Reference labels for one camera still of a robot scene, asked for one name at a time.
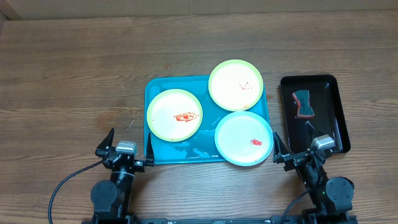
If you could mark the black rectangular tray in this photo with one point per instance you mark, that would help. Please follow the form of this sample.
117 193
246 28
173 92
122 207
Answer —
325 101

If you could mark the light blue plate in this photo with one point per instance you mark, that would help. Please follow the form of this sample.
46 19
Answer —
244 138

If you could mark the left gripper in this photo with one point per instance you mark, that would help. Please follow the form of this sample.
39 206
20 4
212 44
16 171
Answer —
102 152

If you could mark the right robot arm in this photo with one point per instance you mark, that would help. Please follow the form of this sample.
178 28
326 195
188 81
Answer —
331 197

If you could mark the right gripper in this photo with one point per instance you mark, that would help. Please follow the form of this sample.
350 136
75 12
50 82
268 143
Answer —
283 157

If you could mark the orange and dark green sponge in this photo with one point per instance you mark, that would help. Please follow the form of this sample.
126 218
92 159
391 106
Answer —
302 101

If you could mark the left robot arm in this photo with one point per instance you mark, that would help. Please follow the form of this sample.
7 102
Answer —
111 197

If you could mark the teal plastic tray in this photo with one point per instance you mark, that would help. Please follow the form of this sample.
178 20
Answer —
201 146

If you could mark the yellow-green plate with ketchup swirl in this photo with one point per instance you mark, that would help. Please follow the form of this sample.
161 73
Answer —
174 115

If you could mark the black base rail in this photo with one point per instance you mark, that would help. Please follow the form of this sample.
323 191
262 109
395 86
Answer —
217 221

